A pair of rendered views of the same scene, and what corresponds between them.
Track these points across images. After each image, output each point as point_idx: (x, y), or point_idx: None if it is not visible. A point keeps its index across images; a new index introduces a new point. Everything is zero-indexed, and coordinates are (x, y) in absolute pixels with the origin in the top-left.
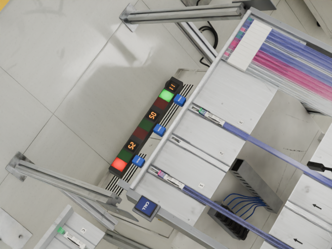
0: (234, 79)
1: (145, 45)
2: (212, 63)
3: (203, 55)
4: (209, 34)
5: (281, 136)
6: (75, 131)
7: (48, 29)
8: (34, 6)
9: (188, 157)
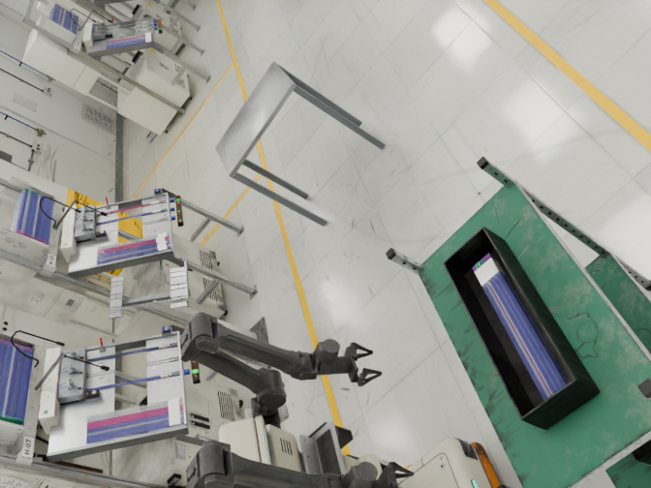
0: (170, 395)
1: None
2: (183, 390)
3: None
4: None
5: (153, 456)
6: None
7: (304, 399)
8: (315, 393)
9: (166, 357)
